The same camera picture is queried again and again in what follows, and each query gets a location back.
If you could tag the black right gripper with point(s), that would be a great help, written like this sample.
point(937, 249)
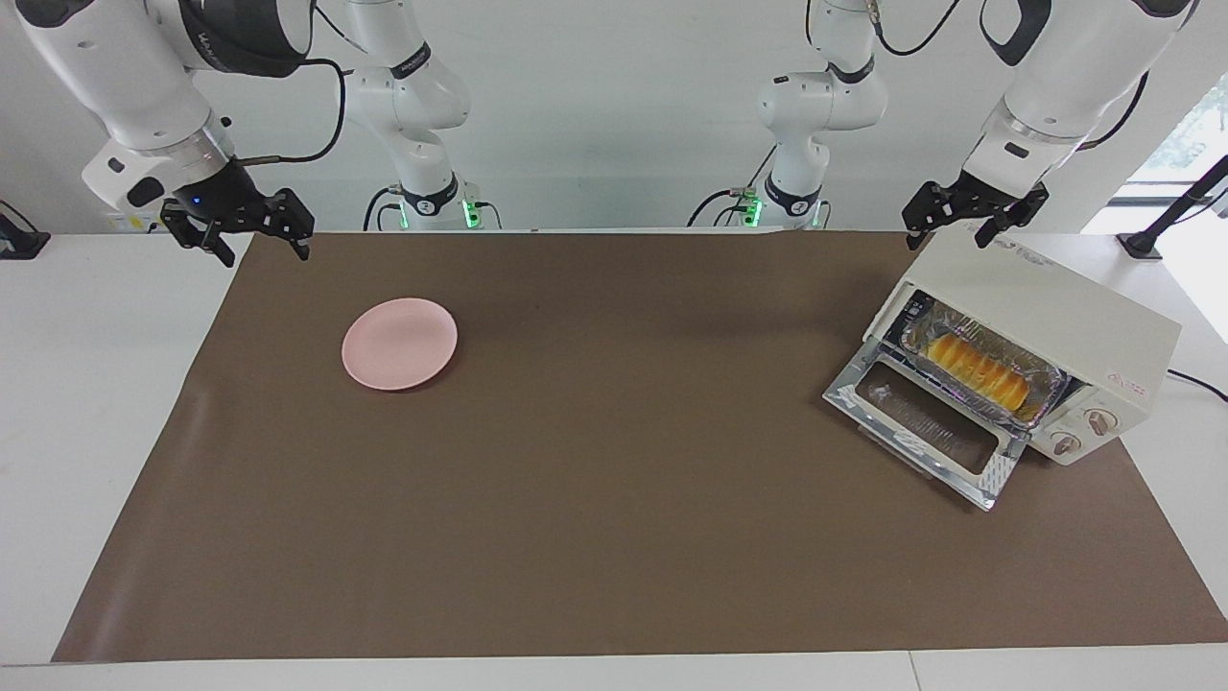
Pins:
point(225, 197)

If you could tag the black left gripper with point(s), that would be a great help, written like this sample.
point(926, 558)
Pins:
point(979, 199)

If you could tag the aluminium foil tray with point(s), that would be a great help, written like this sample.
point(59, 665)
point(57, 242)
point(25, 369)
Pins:
point(921, 331)

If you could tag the sliced golden bread loaf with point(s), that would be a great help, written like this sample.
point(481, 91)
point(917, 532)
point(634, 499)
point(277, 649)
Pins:
point(979, 369)

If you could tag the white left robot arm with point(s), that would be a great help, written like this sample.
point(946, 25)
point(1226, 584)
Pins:
point(1065, 86)

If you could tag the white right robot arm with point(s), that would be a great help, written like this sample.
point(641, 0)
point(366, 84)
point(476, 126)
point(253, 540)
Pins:
point(115, 67)

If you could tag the cream toaster oven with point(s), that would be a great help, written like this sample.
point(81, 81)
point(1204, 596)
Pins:
point(1046, 297)

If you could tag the glass oven door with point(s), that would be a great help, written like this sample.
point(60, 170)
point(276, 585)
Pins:
point(926, 422)

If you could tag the cream oven control knob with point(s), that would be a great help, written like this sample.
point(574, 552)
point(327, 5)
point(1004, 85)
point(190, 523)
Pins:
point(1067, 443)
point(1101, 420)

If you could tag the pink round plate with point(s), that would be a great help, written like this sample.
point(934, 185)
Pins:
point(398, 344)

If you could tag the black table clamp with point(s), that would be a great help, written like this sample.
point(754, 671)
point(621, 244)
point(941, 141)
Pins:
point(19, 242)

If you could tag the brown table mat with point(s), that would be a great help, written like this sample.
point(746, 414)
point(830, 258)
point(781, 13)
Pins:
point(614, 528)

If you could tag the white wall power outlet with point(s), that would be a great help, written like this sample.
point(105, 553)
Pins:
point(129, 223)

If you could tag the black camera stand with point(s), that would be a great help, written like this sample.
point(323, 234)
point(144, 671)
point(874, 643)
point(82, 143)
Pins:
point(1175, 206)

